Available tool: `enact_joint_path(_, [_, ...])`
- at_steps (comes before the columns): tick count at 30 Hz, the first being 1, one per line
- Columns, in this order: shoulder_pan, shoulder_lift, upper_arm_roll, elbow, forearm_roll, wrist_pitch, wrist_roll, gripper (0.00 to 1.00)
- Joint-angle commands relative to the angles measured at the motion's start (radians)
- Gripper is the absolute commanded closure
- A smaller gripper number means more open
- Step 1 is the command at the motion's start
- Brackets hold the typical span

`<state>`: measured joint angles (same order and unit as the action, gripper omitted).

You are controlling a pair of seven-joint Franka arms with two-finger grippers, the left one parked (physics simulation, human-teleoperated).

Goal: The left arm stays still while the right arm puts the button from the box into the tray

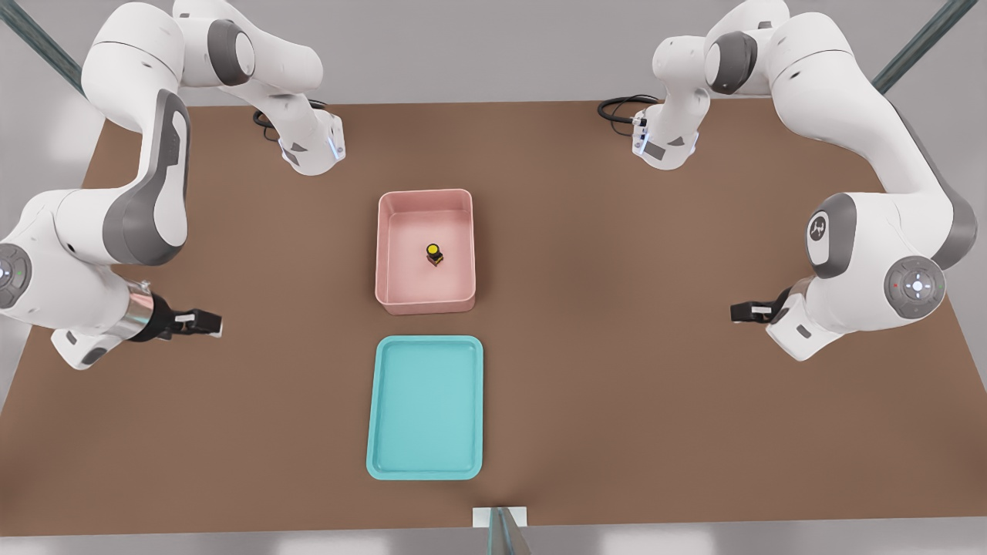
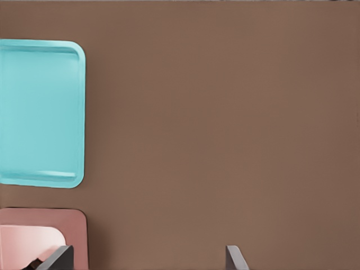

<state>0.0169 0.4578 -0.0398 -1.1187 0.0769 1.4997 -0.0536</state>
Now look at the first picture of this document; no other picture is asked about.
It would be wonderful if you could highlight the pink plastic box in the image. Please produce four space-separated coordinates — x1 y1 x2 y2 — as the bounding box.
375 188 477 316

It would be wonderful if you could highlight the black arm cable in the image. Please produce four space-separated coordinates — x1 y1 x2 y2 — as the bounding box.
252 99 329 144
597 94 662 141

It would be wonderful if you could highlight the pale blue-green tray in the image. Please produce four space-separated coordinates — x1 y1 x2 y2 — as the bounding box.
365 335 485 482

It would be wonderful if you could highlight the silver frame post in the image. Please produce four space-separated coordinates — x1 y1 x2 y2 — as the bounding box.
872 0 979 95
471 506 534 555
0 0 85 95

